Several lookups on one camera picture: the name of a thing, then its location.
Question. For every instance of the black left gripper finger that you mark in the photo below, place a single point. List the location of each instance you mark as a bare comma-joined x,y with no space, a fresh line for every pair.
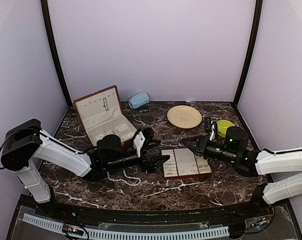
156,161
150,143

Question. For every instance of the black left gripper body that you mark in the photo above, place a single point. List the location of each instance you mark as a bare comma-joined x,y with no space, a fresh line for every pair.
119,163

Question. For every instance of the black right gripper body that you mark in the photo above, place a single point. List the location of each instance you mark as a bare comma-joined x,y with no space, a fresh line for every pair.
223,154

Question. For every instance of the red earring tray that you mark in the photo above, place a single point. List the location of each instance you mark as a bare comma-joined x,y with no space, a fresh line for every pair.
183,163

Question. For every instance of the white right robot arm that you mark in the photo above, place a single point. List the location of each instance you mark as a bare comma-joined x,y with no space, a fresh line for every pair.
268,162

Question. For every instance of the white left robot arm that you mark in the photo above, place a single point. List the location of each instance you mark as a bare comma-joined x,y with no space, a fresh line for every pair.
29,141

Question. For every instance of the red wooden jewelry box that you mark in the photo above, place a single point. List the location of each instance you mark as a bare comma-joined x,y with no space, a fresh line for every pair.
101,113

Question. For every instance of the cream ceramic plate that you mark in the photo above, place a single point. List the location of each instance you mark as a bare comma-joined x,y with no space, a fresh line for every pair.
184,117

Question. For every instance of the silver bangle back compartment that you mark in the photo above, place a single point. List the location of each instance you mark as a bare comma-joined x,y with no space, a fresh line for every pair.
121,128

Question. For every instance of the green small bowl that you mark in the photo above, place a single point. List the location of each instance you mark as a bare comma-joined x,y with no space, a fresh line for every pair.
222,126

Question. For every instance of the light blue cup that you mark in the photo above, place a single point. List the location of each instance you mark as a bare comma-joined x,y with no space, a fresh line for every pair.
138,100

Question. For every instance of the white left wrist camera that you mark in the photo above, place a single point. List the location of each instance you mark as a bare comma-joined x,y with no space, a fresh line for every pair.
139,138

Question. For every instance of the white slotted cable duct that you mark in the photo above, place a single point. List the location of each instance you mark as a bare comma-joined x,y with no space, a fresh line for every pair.
124,232

